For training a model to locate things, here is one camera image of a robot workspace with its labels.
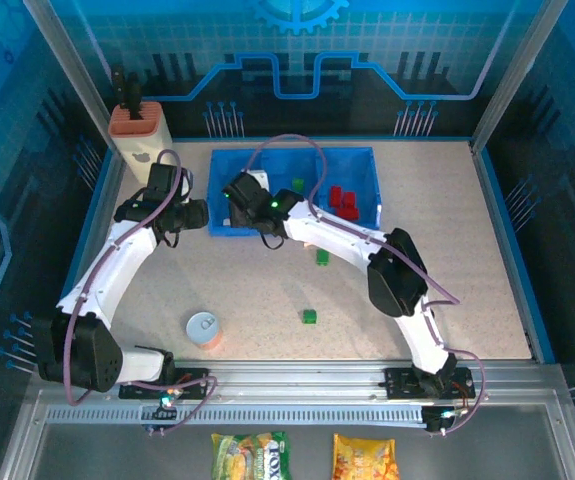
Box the small circuit board with lights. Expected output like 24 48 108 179
154 389 188 421
424 405 468 434

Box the tin can with pull tab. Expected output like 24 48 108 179
185 311 224 350

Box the slotted aluminium rail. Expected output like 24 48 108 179
46 403 428 426

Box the blue divided plastic container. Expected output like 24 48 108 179
206 146 384 238

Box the orange snack bag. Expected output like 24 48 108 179
331 432 401 480

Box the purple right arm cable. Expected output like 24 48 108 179
246 133 488 439

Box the green snack bag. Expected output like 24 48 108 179
210 430 292 480

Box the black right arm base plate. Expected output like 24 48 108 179
384 366 476 401

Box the black knife handle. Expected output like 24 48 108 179
110 64 126 109
125 72 144 121

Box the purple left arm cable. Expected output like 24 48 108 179
64 148 218 436

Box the white knife block orange top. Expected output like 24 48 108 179
107 101 173 181

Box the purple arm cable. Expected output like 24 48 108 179
64 148 218 436
246 133 488 439

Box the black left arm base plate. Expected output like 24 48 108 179
118 367 211 401

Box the aluminium frame post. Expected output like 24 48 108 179
22 0 123 151
469 0 568 156

